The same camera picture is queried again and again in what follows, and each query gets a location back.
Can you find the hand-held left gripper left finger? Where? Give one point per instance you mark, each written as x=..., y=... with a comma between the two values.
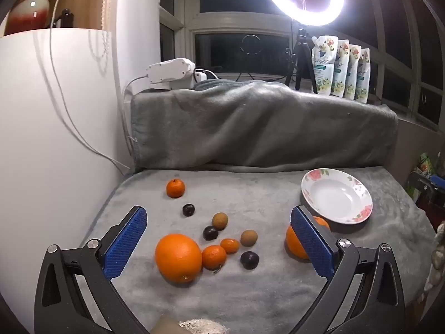
x=127, y=241

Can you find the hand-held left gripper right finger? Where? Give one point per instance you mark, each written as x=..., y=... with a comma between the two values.
x=313, y=247

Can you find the bumpy orange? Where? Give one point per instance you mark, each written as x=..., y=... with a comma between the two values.
x=294, y=244

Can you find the large smooth orange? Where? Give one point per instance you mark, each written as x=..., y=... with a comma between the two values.
x=178, y=257

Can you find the floral white plate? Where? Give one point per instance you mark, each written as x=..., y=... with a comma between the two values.
x=336, y=195

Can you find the brown kiwi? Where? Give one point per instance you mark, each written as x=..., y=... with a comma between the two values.
x=249, y=238
x=220, y=221

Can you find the dark plum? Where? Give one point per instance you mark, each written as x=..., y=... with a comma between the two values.
x=188, y=210
x=249, y=260
x=210, y=233

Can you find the tangerine with stem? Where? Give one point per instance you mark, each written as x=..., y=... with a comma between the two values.
x=175, y=188

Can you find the small tangerine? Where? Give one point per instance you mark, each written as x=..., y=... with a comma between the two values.
x=229, y=246

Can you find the medium tangerine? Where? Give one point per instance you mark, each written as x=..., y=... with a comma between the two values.
x=213, y=257

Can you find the beige object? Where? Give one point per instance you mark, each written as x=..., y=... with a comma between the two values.
x=168, y=325

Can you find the white cabinet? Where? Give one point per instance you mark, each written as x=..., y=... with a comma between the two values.
x=52, y=181

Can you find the white knitted cloth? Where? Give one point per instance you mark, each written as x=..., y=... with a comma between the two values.
x=203, y=327

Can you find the pale lumpy object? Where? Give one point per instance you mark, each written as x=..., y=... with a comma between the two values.
x=436, y=261

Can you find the grey blanket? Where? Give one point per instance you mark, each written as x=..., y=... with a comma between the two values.
x=260, y=128

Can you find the green packet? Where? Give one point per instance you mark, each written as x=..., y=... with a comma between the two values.
x=426, y=162

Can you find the blue item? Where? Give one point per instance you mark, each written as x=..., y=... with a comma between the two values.
x=438, y=181

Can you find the white power strip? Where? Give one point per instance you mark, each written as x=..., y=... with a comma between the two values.
x=167, y=71

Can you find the floral refill pouch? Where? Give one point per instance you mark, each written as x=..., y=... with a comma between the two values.
x=364, y=78
x=323, y=66
x=341, y=71
x=353, y=74

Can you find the black tripod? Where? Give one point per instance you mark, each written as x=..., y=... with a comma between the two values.
x=301, y=43

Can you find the small black bottle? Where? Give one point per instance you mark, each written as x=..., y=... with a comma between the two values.
x=66, y=18

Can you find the red vase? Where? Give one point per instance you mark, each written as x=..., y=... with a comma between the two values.
x=31, y=7

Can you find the black chair frame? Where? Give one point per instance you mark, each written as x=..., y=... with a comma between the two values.
x=422, y=188

